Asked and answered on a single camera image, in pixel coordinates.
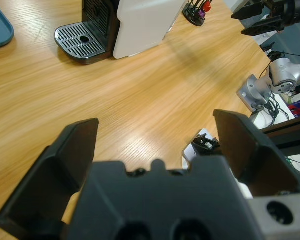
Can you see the dark camera post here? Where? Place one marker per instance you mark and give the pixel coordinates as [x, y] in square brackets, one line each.
[290, 132]

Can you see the white capsule coffee machine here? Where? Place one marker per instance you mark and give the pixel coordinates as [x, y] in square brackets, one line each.
[145, 25]

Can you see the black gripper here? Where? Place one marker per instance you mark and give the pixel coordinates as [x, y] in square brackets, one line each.
[295, 11]

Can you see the red coffee capsule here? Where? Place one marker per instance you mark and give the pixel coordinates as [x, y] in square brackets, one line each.
[207, 4]

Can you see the black post bracket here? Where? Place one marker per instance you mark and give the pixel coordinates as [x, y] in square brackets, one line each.
[198, 146]

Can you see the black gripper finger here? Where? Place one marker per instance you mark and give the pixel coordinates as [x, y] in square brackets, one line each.
[40, 180]
[255, 160]

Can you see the purple coffee capsule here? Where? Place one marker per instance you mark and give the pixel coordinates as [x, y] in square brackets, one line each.
[202, 13]

